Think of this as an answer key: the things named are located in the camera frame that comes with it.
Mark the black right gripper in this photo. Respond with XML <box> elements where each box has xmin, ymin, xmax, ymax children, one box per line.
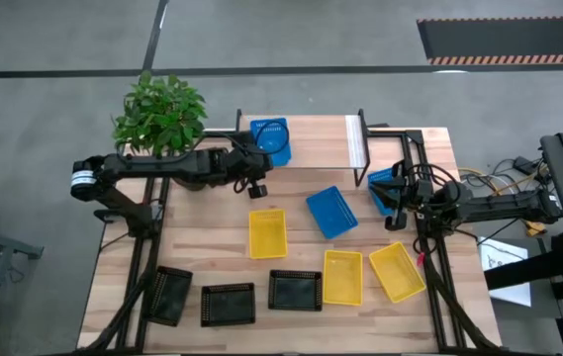
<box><xmin>372</xmin><ymin>159</ymin><xmax>435</xmax><ymax>215</ymax></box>

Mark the blue plastic basket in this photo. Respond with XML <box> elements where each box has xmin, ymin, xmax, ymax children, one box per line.
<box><xmin>249</xmin><ymin>117</ymin><xmax>293</xmax><ymax>168</ymax></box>
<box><xmin>366</xmin><ymin>166</ymin><xmax>399</xmax><ymax>218</ymax></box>
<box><xmin>305</xmin><ymin>185</ymin><xmax>360</xmax><ymax>240</ymax></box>

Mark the yellow plastic basket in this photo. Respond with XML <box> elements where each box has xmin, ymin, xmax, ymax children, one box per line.
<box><xmin>322</xmin><ymin>249</ymin><xmax>364</xmax><ymax>307</ymax></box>
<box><xmin>368</xmin><ymin>240</ymin><xmax>427</xmax><ymax>305</ymax></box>
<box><xmin>247</xmin><ymin>208</ymin><xmax>289</xmax><ymax>260</ymax></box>

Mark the black plastic basket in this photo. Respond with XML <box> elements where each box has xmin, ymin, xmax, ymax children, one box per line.
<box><xmin>146</xmin><ymin>265</ymin><xmax>194</xmax><ymax>328</ymax></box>
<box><xmin>200</xmin><ymin>282</ymin><xmax>257</xmax><ymax>328</ymax></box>
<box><xmin>267</xmin><ymin>269</ymin><xmax>324</xmax><ymax>312</ymax></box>

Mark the white plastic strip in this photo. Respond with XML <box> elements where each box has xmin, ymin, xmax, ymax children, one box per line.
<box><xmin>343</xmin><ymin>114</ymin><xmax>368</xmax><ymax>170</ymax></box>

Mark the green leafy plant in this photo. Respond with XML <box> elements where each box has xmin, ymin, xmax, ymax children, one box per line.
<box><xmin>111</xmin><ymin>70</ymin><xmax>209</xmax><ymax>158</ymax></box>

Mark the white paper sheet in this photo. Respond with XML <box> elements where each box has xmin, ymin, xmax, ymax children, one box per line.
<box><xmin>477</xmin><ymin>235</ymin><xmax>533</xmax><ymax>309</ymax></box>

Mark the black power adapter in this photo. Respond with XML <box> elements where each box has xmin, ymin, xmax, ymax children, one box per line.
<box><xmin>513</xmin><ymin>155</ymin><xmax>539</xmax><ymax>175</ymax></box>

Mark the black cart leg bar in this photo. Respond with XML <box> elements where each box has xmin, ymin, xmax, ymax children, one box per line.
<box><xmin>483</xmin><ymin>229</ymin><xmax>563</xmax><ymax>292</ymax></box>

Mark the black hazard-striped floor mat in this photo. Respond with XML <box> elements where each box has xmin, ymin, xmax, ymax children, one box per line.
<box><xmin>417</xmin><ymin>16</ymin><xmax>563</xmax><ymax>66</ymax></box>

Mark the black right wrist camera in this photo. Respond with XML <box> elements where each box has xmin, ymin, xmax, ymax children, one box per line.
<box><xmin>383</xmin><ymin>210</ymin><xmax>410</xmax><ymax>232</ymax></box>

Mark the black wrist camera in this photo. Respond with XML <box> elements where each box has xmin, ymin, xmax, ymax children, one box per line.
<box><xmin>383</xmin><ymin>210</ymin><xmax>410</xmax><ymax>232</ymax></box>
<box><xmin>246</xmin><ymin>181</ymin><xmax>269</xmax><ymax>201</ymax></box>

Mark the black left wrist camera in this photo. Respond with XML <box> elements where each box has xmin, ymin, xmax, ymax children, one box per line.
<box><xmin>246</xmin><ymin>181</ymin><xmax>269</xmax><ymax>201</ymax></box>

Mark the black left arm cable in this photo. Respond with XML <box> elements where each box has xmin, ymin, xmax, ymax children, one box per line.
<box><xmin>112</xmin><ymin>120</ymin><xmax>292</xmax><ymax>195</ymax></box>

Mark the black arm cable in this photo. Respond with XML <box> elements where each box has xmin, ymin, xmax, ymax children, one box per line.
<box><xmin>404</xmin><ymin>161</ymin><xmax>466</xmax><ymax>222</ymax></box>
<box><xmin>112</xmin><ymin>120</ymin><xmax>292</xmax><ymax>195</ymax></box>

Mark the black aluminium table frame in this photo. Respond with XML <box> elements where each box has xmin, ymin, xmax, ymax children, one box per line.
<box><xmin>75</xmin><ymin>126</ymin><xmax>503</xmax><ymax>356</ymax></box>

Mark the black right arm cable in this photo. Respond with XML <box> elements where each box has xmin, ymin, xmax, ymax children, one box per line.
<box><xmin>404</xmin><ymin>161</ymin><xmax>466</xmax><ymax>222</ymax></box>

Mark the yellow floor cable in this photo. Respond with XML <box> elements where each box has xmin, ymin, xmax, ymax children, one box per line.
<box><xmin>458</xmin><ymin>166</ymin><xmax>549</xmax><ymax>238</ymax></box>

